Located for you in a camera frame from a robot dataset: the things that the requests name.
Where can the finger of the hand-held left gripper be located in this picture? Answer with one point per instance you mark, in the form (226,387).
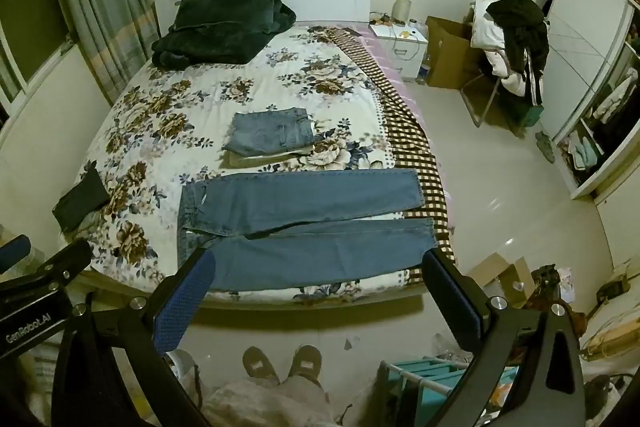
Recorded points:
(14,251)
(65,263)

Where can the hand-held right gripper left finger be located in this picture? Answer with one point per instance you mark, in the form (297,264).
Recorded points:
(184,303)

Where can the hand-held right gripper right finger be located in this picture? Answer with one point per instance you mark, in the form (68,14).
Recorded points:
(451,298)

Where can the long blue jeans pants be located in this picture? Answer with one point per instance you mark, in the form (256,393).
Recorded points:
(310,207)

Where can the dark grey pants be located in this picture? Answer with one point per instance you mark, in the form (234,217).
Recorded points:
(80,204)

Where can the folded beige pants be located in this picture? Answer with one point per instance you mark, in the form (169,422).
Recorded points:
(260,160)

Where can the small open cardboard box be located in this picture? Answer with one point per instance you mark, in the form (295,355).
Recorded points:
(507,279)

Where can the teal storage rack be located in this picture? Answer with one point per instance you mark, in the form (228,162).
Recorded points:
(430,377)

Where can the brown bag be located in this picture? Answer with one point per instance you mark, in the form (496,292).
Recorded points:
(547,284)

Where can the person's left shoe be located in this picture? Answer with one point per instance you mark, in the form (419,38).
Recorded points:
(260,364)

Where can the person's shoe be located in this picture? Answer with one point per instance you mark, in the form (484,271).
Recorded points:
(306,363)
(260,364)

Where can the paper scrap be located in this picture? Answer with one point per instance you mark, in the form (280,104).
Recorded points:
(352,343)

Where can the person's legs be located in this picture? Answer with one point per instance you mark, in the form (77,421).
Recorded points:
(270,404)

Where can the person's right shoe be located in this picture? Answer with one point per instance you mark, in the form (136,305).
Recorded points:
(306,363)

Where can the floral blanket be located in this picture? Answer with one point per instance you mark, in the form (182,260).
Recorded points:
(165,117)

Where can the grey slippers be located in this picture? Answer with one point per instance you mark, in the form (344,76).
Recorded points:
(546,148)

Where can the brown checkered blanket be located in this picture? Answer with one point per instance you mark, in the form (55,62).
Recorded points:
(400,127)

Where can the folded blue jeans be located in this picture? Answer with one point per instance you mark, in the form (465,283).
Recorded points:
(270,132)

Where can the window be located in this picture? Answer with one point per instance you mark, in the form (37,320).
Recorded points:
(20,57)

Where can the metal folding chair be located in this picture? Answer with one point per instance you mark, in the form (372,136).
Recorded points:
(480,99)

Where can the large cardboard box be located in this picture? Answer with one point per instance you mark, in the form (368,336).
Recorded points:
(447,54)

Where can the white nightstand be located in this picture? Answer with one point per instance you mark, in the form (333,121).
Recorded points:
(405,52)

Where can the white clothes pile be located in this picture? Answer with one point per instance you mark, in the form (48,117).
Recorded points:
(487,29)

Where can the black garment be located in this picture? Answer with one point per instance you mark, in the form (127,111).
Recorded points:
(522,32)

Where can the dark green blanket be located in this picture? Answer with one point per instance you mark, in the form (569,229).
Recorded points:
(220,29)

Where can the white wardrobe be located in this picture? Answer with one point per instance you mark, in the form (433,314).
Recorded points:
(580,52)

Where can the beige cylinder lamp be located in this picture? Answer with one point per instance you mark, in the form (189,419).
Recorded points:
(401,10)

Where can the white bed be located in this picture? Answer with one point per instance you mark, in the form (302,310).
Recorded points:
(320,2)

